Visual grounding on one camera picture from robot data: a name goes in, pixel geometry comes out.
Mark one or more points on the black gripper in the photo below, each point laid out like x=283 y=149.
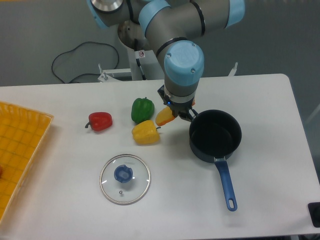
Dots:
x=180 y=101

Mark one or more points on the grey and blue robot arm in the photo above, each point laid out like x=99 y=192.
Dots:
x=169 y=32

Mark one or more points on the green toy bell pepper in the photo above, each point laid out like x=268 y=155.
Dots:
x=142 y=110

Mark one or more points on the yellow toy bell pepper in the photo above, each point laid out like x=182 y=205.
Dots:
x=145 y=133

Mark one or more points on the red toy bell pepper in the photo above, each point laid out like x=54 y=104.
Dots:
x=99 y=121

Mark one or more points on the glass lid with blue knob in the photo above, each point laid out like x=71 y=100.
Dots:
x=125 y=179

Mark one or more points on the black box at table edge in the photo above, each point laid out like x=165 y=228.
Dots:
x=314 y=211

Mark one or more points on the yellow plastic basket tray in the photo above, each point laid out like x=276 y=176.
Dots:
x=22 y=131

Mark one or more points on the dark saucepan with blue handle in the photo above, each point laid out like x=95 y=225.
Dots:
x=214 y=135

